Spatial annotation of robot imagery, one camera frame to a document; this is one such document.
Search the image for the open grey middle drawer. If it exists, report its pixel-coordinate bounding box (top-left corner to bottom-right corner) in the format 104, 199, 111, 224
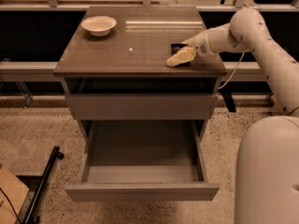
65, 120, 219, 202

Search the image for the black rxbar chocolate bar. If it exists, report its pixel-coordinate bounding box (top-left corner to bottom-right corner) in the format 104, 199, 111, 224
169, 44, 191, 66

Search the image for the brown cardboard box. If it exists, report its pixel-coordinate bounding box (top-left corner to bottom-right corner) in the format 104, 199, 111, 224
0, 164, 29, 224

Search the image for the grey metal railing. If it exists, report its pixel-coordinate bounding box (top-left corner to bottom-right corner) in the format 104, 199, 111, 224
0, 4, 299, 82

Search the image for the white paper bowl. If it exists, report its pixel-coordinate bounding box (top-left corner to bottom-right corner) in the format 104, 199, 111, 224
81, 16, 117, 37

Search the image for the black metal stand leg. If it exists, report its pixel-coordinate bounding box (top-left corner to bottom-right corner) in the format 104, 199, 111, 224
22, 147, 64, 224

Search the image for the grey drawer cabinet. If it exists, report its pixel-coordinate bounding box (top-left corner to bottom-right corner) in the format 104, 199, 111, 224
54, 7, 226, 142

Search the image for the closed grey top drawer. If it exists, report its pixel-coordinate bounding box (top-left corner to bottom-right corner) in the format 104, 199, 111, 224
65, 94, 218, 120

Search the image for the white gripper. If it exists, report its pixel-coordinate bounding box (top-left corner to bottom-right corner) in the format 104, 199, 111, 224
166, 31, 215, 67

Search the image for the black cable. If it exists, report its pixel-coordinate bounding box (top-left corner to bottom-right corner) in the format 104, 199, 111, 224
0, 182, 25, 221

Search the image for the white cable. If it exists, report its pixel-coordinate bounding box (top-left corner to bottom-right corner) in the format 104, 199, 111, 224
218, 51, 246, 91

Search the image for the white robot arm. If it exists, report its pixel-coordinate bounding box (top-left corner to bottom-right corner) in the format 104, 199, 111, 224
166, 7, 299, 224

